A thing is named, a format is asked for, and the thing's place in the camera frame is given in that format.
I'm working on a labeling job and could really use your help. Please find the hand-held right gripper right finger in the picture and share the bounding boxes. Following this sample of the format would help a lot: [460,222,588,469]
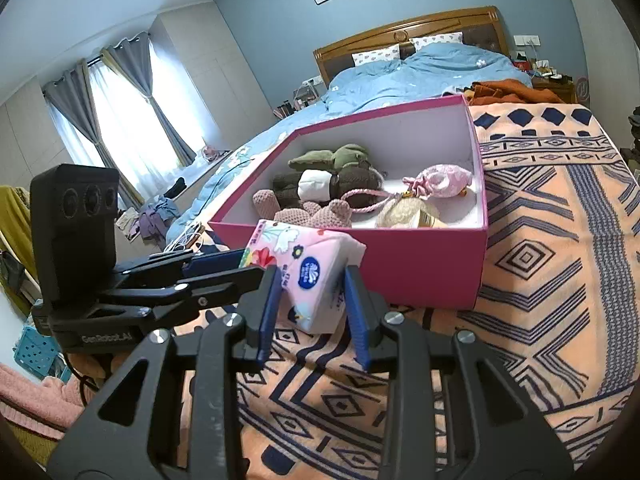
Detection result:
[344,264,581,480]

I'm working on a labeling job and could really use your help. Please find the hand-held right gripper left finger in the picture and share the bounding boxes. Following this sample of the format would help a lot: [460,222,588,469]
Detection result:
[47,265,284,480]

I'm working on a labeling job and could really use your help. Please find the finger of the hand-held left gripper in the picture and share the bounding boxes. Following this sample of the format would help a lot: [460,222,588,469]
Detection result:
[100,266,266,328]
[115,250,248,286]

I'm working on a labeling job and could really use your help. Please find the pink floral tissue packet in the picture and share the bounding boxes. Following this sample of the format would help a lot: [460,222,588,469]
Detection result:
[239,218,367,334]

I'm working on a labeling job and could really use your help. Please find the pink cardboard box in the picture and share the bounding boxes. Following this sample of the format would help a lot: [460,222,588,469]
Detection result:
[207,94,488,310]

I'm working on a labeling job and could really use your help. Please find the cream plush bear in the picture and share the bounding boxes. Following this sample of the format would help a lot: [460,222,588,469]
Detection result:
[375,197,441,229]

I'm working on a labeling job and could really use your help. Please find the pink knitted plush rabbit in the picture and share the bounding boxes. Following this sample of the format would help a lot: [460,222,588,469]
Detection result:
[251,189,357,228]

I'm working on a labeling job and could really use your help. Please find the brown and white plush toy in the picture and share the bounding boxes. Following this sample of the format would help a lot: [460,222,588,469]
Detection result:
[271,165,386,206]

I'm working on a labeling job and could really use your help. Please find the green plush frog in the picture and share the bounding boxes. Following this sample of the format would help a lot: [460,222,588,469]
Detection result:
[287,143,371,173]

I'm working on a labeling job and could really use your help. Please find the pink satin pouch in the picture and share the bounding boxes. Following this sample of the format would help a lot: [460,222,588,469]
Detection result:
[336,164,473,211]

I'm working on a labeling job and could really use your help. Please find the person's left forearm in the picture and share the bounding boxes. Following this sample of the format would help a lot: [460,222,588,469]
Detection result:
[0,360,88,431]

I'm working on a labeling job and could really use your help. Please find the yellow cloth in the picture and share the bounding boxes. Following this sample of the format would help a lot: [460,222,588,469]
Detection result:
[0,185,33,281]

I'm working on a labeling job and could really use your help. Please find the purple and blue clothes pile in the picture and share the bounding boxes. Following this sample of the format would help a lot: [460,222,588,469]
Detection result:
[115,195,181,241]

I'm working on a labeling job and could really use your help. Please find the blue plastic basket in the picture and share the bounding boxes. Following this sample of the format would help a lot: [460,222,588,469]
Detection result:
[14,325,71,381]

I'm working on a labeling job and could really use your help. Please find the white sheer curtain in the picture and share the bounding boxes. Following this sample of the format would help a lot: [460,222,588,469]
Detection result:
[60,40,211,196]

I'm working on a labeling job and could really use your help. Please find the grey curtain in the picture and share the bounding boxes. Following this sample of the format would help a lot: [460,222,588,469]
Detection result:
[102,32,196,166]
[42,57,136,206]

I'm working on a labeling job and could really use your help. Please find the bedside table with bottles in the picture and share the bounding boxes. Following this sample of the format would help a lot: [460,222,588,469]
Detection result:
[272,80,326,121]

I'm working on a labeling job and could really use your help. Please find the orange patterned blanket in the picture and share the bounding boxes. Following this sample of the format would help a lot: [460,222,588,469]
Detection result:
[172,102,640,480]

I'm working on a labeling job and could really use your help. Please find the blue floral duvet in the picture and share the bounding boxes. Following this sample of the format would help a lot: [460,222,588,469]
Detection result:
[165,42,533,246]

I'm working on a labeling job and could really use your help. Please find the white patterned pillow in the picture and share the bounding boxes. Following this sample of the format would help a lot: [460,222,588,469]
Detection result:
[352,44,402,67]
[410,31,464,52]

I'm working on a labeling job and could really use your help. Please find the rust orange clothes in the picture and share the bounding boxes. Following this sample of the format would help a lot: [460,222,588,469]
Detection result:
[462,79,566,106]

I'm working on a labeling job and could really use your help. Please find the wooden headboard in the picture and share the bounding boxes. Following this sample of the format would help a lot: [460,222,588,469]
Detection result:
[313,6,512,86]

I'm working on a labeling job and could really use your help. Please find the cluttered wooden nightstand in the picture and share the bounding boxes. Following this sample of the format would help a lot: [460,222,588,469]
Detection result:
[512,50,593,106]

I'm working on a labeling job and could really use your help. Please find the camouflage clothes pile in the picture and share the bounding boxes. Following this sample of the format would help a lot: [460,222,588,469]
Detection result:
[620,105,640,171]

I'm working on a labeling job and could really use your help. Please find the white cable tangle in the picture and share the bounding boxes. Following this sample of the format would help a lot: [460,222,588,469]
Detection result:
[165,222,206,253]

